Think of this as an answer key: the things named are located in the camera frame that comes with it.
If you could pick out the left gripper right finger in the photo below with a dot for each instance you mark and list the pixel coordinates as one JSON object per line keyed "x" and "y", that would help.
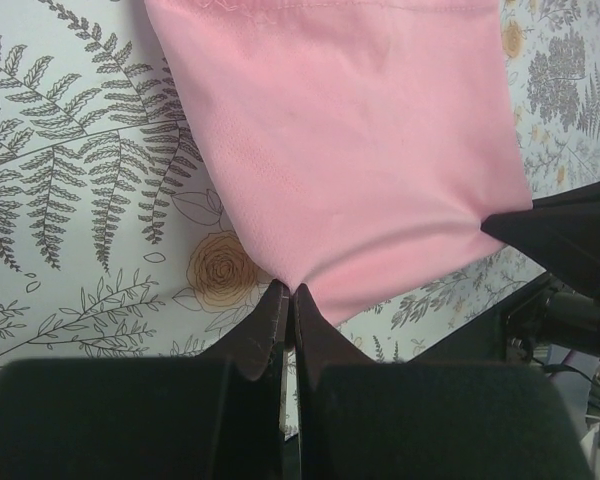
{"x": 360, "y": 419}

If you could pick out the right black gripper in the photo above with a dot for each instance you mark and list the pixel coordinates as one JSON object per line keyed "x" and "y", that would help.
{"x": 562, "y": 234}

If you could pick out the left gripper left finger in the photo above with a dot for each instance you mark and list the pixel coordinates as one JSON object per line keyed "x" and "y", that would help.
{"x": 215, "y": 415}

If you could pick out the pink t-shirt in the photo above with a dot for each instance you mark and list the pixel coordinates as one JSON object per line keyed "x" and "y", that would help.
{"x": 356, "y": 146}

